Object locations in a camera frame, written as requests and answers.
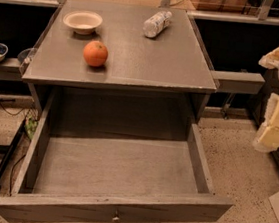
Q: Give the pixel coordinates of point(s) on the orange fruit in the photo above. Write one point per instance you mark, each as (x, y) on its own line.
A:
(95, 54)

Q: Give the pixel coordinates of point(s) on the metal drawer knob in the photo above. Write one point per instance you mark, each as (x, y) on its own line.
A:
(116, 217)

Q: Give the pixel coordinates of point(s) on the open grey top drawer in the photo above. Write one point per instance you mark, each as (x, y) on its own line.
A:
(78, 172)

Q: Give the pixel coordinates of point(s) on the grey side shelf bar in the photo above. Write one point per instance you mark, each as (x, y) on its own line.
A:
(237, 82)

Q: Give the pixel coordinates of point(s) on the grey wooden cabinet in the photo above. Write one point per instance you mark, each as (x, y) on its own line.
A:
(149, 83)

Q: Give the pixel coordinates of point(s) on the clear plastic water bottle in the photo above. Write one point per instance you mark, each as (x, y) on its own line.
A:
(155, 24)

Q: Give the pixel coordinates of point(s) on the white paper bowl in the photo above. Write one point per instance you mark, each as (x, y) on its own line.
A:
(82, 22)

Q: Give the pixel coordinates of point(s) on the clear plastic container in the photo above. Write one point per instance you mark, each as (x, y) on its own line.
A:
(25, 57)

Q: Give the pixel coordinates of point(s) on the black metal stand leg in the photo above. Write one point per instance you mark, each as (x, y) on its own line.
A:
(11, 148)

